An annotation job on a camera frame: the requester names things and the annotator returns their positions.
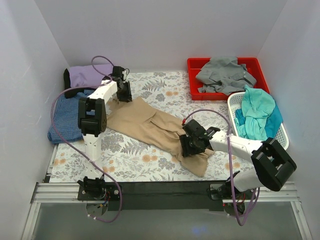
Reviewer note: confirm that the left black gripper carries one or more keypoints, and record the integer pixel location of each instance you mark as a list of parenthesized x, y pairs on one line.
[(125, 93)]

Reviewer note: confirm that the tan t shirt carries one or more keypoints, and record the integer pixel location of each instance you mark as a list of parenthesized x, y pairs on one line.
[(142, 122)]

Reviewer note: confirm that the folded black garment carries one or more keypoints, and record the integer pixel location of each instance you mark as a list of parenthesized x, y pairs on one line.
[(67, 85)]

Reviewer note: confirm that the folded blue checked shirt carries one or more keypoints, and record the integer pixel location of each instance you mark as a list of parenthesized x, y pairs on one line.
[(65, 116)]

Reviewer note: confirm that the grey shirt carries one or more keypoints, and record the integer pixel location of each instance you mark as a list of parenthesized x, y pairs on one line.
[(224, 75)]

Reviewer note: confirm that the teal shirt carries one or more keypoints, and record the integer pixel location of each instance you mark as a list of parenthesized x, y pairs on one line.
[(259, 117)]

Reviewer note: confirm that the folded purple shirt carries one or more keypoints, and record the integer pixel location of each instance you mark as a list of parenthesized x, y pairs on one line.
[(87, 77)]

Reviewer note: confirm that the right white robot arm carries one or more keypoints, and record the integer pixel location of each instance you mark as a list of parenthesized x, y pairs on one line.
[(273, 166)]

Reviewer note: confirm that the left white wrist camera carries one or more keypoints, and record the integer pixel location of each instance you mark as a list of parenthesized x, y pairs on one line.
[(125, 74)]

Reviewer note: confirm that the white plastic basket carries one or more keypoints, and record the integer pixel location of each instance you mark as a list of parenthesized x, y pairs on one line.
[(234, 103)]

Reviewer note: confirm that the aluminium rail frame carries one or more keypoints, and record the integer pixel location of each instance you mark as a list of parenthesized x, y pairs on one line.
[(67, 193)]

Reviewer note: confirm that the floral table cloth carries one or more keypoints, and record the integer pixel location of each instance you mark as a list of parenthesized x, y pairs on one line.
[(128, 160)]

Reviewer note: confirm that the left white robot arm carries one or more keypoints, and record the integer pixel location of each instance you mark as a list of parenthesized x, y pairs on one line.
[(92, 121)]

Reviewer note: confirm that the black base bar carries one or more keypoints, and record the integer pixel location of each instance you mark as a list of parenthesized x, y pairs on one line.
[(161, 195)]

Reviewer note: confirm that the red plastic bin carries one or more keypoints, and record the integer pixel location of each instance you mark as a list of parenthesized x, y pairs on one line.
[(195, 64)]

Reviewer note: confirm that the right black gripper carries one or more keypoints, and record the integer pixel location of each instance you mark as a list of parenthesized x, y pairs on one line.
[(188, 146)]

